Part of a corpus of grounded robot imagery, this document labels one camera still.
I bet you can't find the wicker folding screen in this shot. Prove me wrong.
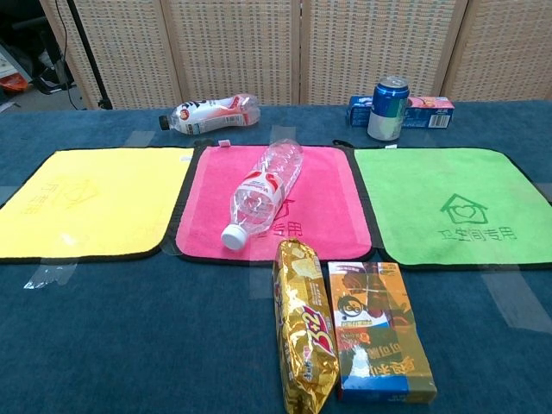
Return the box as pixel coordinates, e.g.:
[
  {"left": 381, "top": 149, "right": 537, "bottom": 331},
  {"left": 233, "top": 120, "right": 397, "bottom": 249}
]
[{"left": 41, "top": 0, "right": 552, "bottom": 110}]

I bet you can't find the black-capped sports drink bottle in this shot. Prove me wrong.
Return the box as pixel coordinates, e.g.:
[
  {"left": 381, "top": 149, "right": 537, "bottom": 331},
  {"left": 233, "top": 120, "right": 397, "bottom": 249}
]
[{"left": 157, "top": 93, "right": 261, "bottom": 135}]

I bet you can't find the clear plastic water bottle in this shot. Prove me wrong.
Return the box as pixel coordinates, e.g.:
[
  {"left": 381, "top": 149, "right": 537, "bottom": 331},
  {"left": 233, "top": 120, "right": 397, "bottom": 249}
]
[{"left": 220, "top": 140, "right": 305, "bottom": 252}]

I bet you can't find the blue pink cookie box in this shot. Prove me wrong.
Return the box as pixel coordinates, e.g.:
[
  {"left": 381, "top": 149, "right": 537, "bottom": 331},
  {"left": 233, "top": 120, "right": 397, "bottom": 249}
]
[{"left": 347, "top": 95, "right": 456, "bottom": 129}]

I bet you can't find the blue soda can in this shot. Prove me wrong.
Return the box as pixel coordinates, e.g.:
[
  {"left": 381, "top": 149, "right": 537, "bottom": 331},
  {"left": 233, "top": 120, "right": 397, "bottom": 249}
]
[{"left": 367, "top": 76, "right": 411, "bottom": 142}]

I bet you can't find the gold biscuit packet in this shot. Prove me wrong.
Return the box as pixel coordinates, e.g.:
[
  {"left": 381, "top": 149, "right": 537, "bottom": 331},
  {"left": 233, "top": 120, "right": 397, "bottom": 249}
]
[{"left": 271, "top": 239, "right": 341, "bottom": 414}]

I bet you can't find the orange blue snack box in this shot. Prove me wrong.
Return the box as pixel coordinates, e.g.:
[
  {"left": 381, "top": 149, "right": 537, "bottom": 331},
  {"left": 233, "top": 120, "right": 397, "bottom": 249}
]
[{"left": 327, "top": 260, "right": 438, "bottom": 405}]

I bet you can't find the orange plastic bag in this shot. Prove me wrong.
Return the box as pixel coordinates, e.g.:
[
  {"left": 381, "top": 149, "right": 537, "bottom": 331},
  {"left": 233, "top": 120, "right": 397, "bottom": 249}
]
[{"left": 0, "top": 72, "right": 32, "bottom": 91}]

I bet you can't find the pink towel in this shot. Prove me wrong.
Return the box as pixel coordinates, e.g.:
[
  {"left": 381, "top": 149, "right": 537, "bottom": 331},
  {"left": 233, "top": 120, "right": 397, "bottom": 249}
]
[{"left": 166, "top": 144, "right": 376, "bottom": 264}]

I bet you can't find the black tripod stand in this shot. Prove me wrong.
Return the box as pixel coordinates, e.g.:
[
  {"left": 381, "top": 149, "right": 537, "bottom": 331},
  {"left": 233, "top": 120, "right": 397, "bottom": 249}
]
[{"left": 64, "top": 0, "right": 114, "bottom": 111}]

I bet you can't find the green towel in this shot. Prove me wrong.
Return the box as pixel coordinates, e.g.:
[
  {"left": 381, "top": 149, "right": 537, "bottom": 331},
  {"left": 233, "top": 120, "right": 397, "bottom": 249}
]
[{"left": 351, "top": 146, "right": 552, "bottom": 271}]

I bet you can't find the yellow towel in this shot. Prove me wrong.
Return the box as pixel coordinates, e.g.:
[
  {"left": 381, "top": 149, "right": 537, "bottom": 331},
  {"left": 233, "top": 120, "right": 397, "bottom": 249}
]
[{"left": 0, "top": 147, "right": 195, "bottom": 265}]

